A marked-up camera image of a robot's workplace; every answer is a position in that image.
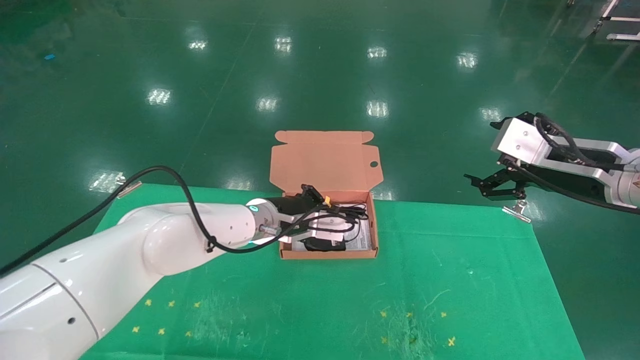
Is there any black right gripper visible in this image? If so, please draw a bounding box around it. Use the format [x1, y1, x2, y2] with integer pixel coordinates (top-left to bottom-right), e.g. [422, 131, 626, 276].
[463, 111, 609, 202]

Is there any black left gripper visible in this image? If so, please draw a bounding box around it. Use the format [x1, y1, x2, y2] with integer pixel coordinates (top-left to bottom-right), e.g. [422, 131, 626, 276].
[272, 184, 327, 216]

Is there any black wired mouse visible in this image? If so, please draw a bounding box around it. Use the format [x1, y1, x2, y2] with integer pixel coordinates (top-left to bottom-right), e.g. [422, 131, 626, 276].
[303, 222, 363, 253]

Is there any black data cable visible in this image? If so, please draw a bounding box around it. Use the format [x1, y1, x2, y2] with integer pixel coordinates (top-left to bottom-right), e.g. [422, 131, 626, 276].
[324, 201, 370, 225]

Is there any orange cardboard box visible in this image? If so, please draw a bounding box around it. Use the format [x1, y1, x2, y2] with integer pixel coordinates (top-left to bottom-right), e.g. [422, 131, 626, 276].
[269, 131, 384, 260]

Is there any silver binder clip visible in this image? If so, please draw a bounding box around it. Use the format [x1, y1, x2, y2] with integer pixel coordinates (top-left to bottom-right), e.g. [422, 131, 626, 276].
[501, 199, 532, 224]
[115, 173, 144, 200]

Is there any white printed instruction sheet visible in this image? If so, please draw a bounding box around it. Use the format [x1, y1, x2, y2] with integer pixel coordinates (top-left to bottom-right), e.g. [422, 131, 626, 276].
[291, 216, 374, 252]

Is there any green table mat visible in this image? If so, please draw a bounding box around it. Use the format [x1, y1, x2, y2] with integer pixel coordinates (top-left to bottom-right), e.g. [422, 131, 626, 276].
[75, 183, 587, 360]

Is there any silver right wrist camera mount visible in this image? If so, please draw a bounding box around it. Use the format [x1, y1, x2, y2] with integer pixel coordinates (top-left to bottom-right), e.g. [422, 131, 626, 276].
[491, 117, 634, 184]

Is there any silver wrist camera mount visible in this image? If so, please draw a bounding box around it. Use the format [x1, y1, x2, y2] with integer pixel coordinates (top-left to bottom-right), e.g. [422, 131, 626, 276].
[278, 212, 352, 246]
[491, 117, 634, 184]

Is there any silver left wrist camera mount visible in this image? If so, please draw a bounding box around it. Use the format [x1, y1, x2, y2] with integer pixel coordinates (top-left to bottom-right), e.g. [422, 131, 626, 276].
[278, 212, 352, 246]

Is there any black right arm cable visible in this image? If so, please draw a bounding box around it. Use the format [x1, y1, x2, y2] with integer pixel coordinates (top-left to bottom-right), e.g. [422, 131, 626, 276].
[533, 113, 640, 216]

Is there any white metal frame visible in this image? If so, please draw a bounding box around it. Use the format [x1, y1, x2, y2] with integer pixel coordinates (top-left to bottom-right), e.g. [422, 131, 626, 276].
[592, 0, 640, 42]

